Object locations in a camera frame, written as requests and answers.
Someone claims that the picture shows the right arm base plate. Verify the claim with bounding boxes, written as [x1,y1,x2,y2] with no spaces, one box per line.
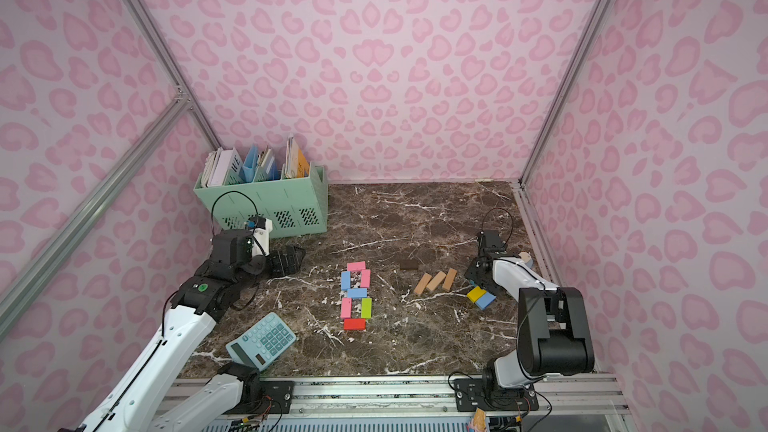
[449,376,539,414]

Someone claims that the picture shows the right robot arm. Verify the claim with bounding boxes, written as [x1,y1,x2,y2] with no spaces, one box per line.
[465,230,595,392]

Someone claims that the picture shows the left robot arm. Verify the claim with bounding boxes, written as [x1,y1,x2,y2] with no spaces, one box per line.
[78,215,306,431]

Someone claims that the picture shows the wooden block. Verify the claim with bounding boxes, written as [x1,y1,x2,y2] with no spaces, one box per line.
[414,273,432,296]
[426,272,447,292]
[442,268,457,292]

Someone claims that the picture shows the aluminium front rail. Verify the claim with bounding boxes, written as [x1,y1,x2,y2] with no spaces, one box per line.
[116,371,628,432]

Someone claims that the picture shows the light blue block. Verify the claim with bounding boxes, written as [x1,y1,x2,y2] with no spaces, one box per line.
[347,288,368,299]

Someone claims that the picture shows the dark brown block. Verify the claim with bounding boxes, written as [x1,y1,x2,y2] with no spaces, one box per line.
[399,259,420,270]

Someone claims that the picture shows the teal calculator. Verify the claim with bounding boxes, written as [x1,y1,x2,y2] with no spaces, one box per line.
[226,312,297,371]

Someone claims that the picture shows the green block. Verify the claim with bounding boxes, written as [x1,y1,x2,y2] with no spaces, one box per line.
[360,298,373,320]

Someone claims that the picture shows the red block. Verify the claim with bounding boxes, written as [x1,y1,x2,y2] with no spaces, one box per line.
[343,318,367,331]

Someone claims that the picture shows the mint green file organizer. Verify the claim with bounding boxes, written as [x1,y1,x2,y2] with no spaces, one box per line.
[194,164,328,238]

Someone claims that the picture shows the wooden and blue arch blocks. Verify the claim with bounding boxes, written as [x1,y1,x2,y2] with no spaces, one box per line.
[519,252,534,267]

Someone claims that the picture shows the pink block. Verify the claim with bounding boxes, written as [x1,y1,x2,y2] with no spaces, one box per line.
[346,261,367,272]
[340,297,352,320]
[359,269,371,289]

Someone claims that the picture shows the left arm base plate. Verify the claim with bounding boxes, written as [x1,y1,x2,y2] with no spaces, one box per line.
[227,379,296,415]

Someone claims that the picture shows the papers in organizer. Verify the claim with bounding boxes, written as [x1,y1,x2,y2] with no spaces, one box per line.
[196,136,311,189]

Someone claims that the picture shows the pink block top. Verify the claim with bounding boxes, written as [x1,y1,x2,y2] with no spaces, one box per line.
[346,261,367,272]

